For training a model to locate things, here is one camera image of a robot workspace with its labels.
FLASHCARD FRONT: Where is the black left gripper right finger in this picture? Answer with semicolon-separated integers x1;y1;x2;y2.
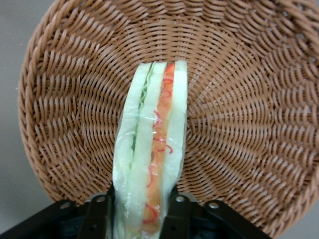
161;185;197;239

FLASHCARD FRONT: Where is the triangle sandwich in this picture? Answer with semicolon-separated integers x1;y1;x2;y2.
106;61;189;239

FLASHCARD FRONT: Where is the brown round wicker basket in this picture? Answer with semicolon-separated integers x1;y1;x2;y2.
17;0;319;238

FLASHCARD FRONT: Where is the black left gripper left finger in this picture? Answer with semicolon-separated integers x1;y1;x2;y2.
83;185;117;239

